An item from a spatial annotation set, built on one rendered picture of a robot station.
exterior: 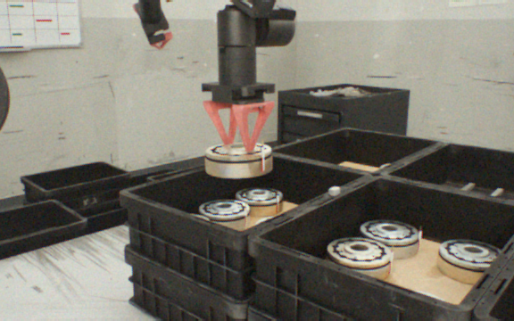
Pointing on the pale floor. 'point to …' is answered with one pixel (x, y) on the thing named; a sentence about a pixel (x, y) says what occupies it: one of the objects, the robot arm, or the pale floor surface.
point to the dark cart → (340, 111)
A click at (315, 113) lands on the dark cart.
